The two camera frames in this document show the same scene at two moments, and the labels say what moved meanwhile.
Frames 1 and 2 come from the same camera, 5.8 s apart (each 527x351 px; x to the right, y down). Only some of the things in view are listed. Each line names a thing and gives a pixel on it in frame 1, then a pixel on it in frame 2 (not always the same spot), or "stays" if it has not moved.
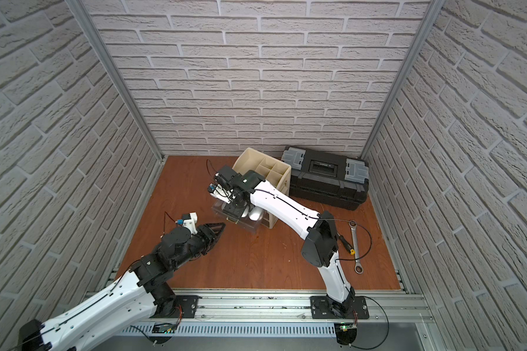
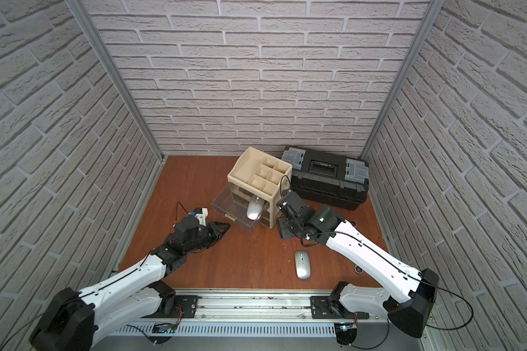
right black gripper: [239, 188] to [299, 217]
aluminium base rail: [236, 307] stays
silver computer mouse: [255, 213] stays
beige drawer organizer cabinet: [274, 171] stays
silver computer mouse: [245, 212] to [303, 265]
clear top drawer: [245, 223] stays
